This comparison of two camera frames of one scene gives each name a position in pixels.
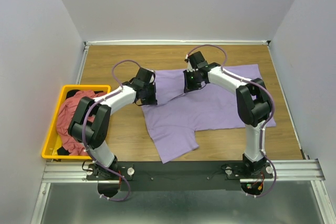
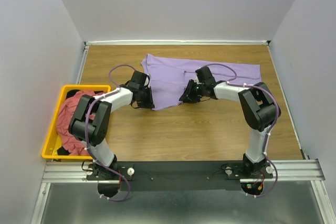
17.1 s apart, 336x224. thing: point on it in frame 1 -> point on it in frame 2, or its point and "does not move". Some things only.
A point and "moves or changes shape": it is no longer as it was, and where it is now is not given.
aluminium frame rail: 283,170 does not move
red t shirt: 65,111 does not move
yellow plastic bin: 53,141 does not move
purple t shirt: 172,123 moves or changes shape
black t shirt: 62,150 does not move
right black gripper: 190,83 -> 191,92
